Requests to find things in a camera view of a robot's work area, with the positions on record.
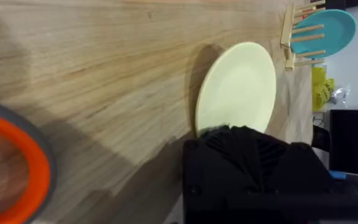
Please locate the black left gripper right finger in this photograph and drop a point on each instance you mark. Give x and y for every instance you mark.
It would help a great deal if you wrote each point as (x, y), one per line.
(291, 168)

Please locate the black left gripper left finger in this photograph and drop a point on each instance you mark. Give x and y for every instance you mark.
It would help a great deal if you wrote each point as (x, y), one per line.
(216, 168)

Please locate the wooden peg rack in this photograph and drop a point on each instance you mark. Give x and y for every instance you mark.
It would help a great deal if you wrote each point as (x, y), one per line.
(287, 28)

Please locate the small black object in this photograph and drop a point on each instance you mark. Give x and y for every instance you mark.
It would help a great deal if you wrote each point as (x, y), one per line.
(321, 138)

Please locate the black box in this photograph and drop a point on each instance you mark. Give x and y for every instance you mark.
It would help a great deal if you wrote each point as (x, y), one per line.
(353, 143)

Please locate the pale yellow plate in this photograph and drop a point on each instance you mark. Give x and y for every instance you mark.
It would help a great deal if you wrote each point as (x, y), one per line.
(238, 90)

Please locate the yellow plastic bag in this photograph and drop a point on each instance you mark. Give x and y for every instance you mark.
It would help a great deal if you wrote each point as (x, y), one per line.
(320, 90)

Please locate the crinkled silver foil wrapper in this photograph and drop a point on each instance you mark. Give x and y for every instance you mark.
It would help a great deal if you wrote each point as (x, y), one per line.
(340, 96)

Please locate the teal plate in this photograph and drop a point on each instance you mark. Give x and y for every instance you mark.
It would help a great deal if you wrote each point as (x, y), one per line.
(337, 31)

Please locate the orange plate with grey rim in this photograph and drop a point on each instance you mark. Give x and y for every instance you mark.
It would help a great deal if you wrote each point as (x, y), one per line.
(39, 161)

